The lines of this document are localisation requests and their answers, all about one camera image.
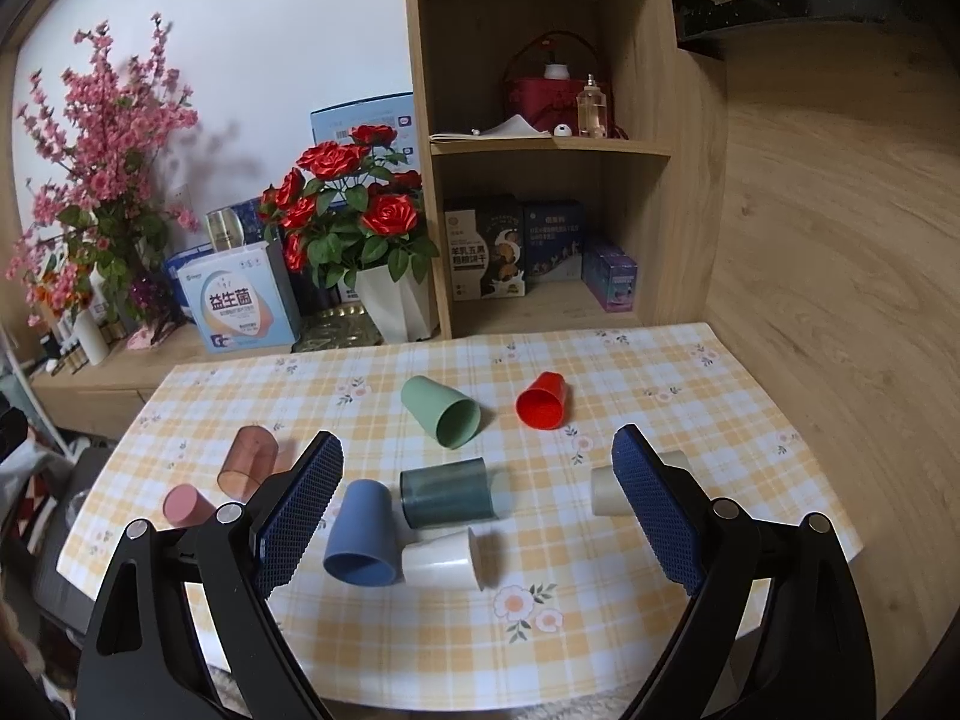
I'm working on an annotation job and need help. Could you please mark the red gift basket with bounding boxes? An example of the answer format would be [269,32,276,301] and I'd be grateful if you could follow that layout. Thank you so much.
[501,30,627,140]

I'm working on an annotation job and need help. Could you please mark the green plastic cup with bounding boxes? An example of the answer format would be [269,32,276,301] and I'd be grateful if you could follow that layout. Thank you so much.
[400,375,482,451]

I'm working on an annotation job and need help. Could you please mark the blue plastic cup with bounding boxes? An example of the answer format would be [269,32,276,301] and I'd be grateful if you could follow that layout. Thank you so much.
[322,480,402,587]

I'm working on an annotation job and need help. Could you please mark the light blue box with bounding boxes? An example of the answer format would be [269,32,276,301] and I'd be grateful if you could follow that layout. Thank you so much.
[310,92,415,166]

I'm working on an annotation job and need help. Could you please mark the white faceted vase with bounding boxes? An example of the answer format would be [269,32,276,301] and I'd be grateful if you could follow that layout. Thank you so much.
[352,262,436,344]

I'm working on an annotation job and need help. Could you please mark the wooden shelf unit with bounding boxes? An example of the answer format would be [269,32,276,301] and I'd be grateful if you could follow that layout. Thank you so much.
[403,0,728,342]

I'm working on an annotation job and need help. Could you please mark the white plastic cup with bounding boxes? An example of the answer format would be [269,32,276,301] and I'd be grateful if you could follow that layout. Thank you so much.
[401,526,485,592]

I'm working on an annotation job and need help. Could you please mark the purple box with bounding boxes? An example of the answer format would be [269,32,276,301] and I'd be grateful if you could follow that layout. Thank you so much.
[581,236,640,314]

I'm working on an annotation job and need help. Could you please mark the white folded cloth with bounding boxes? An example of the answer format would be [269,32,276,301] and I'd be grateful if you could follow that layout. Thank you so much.
[429,114,556,142]

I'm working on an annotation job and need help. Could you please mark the pink plastic cup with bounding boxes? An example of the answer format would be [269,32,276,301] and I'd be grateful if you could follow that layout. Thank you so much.
[163,484,218,528]

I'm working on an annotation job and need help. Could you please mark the clear perfume bottle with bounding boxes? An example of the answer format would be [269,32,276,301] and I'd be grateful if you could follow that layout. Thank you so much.
[576,73,608,139]

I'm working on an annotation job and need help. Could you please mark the clear dark teal cup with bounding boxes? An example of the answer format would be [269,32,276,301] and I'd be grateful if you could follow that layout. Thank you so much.
[399,457,502,528]

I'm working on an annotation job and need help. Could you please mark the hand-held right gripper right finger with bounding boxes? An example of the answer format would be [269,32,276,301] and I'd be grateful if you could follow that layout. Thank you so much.
[611,424,878,720]

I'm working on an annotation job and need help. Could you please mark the clear brown plastic cup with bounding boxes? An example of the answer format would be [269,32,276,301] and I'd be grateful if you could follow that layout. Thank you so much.
[217,425,280,502]

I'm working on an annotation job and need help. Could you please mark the red artificial rose bouquet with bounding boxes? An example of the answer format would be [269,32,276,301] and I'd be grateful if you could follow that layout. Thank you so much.
[259,124,440,290]

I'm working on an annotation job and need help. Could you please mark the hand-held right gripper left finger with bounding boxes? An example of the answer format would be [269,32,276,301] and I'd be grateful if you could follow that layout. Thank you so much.
[75,431,344,720]

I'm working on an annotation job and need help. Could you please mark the gold blister tray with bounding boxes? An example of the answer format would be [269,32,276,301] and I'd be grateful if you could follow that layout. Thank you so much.
[291,305,391,353]

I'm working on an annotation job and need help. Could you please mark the beige plastic cup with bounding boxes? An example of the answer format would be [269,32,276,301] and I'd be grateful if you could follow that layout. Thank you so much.
[590,450,691,517]

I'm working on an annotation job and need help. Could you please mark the black and white biscuit box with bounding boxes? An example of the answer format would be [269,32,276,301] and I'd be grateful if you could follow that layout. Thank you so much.
[442,195,527,302]

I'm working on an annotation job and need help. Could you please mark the white bottle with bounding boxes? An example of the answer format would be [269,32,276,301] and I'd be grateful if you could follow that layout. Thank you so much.
[73,305,111,367]

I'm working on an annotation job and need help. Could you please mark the white and blue carton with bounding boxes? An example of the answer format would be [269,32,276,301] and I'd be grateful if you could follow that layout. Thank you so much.
[165,244,302,356]

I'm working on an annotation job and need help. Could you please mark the yellow plaid floral tablecloth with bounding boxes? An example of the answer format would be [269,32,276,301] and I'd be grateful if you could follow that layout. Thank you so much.
[56,322,863,713]

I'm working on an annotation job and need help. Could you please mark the low wooden cabinet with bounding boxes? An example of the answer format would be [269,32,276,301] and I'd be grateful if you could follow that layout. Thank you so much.
[30,315,301,440]

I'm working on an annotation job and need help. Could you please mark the pink artificial blossom branches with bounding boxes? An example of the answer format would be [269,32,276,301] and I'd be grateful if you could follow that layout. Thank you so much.
[4,13,202,327]

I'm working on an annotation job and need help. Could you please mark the dark blue box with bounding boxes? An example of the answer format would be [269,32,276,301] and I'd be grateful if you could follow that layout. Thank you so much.
[521,199,586,282]

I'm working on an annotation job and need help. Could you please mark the red plastic cup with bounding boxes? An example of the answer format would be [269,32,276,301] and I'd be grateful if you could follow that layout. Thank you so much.
[514,370,571,432]

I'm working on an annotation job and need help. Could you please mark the clear glass tumbler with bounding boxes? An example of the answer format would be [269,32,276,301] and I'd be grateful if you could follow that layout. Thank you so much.
[205,208,245,254]

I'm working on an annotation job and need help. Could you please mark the black speckled shelf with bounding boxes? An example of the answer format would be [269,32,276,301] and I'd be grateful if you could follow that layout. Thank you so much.
[670,0,960,61]

